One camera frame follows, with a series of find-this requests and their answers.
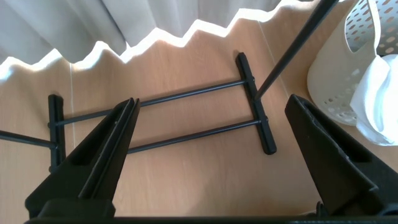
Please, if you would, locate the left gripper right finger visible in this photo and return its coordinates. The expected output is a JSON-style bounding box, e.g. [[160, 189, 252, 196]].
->
[[284, 94, 398, 217]]

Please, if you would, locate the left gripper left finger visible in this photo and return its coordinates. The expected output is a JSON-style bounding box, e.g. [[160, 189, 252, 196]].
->
[[24, 98, 141, 218]]

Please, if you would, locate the black clothes rack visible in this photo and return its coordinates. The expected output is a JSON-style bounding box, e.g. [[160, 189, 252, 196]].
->
[[0, 0, 340, 174]]

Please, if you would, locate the white laundry basket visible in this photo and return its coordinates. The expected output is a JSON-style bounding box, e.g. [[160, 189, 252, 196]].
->
[[307, 0, 398, 127]]

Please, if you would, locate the white garment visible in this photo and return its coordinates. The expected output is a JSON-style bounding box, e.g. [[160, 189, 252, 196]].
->
[[349, 54, 398, 147]]

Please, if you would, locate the beige curtain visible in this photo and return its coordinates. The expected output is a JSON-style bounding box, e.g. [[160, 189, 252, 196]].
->
[[0, 0, 315, 66]]

